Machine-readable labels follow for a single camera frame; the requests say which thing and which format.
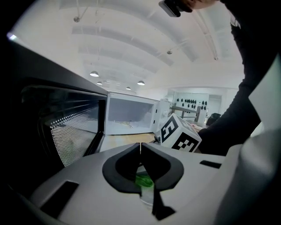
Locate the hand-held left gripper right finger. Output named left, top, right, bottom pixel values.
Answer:
left=141, top=142, right=230, bottom=225

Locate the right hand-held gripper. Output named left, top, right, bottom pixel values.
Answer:
left=153, top=113, right=202, bottom=153

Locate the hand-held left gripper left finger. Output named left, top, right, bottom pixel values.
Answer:
left=29, top=142, right=159, bottom=225

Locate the green cloth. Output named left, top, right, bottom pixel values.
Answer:
left=135, top=174, right=154, bottom=189

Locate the person's right forearm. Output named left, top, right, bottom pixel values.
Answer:
left=197, top=76, right=263, bottom=156

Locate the white microwave oven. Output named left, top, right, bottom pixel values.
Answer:
left=105, top=91, right=171, bottom=136

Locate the black-windowed microwave door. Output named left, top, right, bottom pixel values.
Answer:
left=6, top=40, right=108, bottom=194

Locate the metal bar rack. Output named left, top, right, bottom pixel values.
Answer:
left=170, top=105, right=202, bottom=123

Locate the black office chair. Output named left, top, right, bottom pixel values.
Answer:
left=207, top=112, right=223, bottom=126

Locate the person's black-clothed torso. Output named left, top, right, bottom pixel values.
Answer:
left=219, top=0, right=281, bottom=88

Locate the black phone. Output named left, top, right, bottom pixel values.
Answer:
left=158, top=0, right=182, bottom=18

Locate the row of black wall items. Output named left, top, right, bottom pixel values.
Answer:
left=177, top=98, right=209, bottom=110

